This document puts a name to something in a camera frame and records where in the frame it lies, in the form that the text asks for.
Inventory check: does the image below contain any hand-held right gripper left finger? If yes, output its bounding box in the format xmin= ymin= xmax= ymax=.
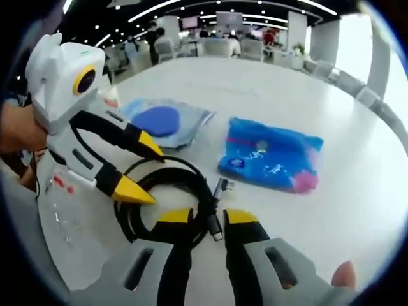
xmin=102 ymin=206 xmax=196 ymax=306

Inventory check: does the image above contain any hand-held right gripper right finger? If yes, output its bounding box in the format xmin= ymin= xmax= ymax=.
xmin=222 ymin=208 xmax=339 ymax=306

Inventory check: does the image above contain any clear pouch with blue pad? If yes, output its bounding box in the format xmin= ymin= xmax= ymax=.
xmin=118 ymin=97 xmax=218 ymax=150

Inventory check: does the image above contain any blue plastic packet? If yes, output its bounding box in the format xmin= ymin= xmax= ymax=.
xmin=217 ymin=117 xmax=325 ymax=195

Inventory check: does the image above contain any person's left hand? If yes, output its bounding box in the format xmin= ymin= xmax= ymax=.
xmin=0 ymin=102 xmax=49 ymax=154

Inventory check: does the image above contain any person's right hand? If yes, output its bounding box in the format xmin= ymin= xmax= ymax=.
xmin=330 ymin=259 xmax=357 ymax=291

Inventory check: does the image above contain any white office chair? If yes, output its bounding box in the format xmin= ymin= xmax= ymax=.
xmin=203 ymin=40 xmax=233 ymax=58
xmin=240 ymin=40 xmax=264 ymax=61
xmin=156 ymin=41 xmax=176 ymax=60

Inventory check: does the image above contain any row of white chairs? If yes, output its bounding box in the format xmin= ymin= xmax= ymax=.
xmin=304 ymin=59 xmax=408 ymax=128

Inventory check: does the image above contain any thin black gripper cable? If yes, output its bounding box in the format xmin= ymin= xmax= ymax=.
xmin=31 ymin=149 xmax=41 ymax=202

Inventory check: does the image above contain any grey wall screen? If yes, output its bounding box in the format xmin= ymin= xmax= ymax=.
xmin=216 ymin=11 xmax=243 ymax=26

